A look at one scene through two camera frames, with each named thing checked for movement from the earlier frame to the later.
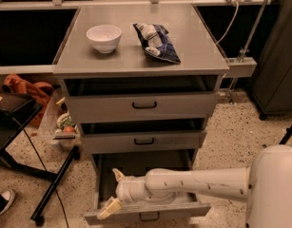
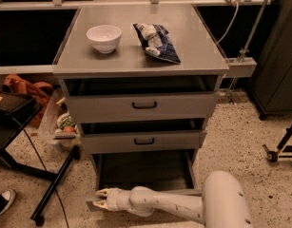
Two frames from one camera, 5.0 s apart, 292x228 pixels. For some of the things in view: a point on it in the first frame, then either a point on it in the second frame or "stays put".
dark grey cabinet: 274,82 stays put
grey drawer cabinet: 140,81 stays put
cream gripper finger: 109,207 to 101,203
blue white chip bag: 156,41 stays put
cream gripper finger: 118,175 to 104,192
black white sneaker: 3,201 stays put
